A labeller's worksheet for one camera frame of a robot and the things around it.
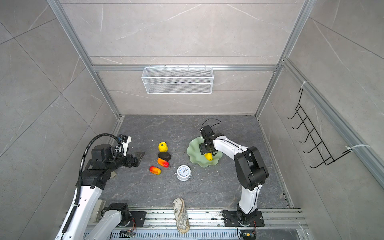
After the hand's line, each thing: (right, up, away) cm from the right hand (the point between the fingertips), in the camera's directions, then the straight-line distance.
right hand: (207, 147), depth 96 cm
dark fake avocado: (-28, -5, -3) cm, 28 cm away
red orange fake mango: (-28, -9, -5) cm, 30 cm away
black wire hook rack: (+47, +1, -35) cm, 58 cm away
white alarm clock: (-15, -14, -10) cm, 23 cm away
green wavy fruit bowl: (-8, -7, -1) cm, 10 cm away
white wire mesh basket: (-20, +45, +4) cm, 50 cm away
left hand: (-39, +2, -21) cm, 45 cm away
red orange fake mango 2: (-32, -13, -8) cm, 36 cm away
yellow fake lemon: (-29, 0, -1) cm, 29 cm away
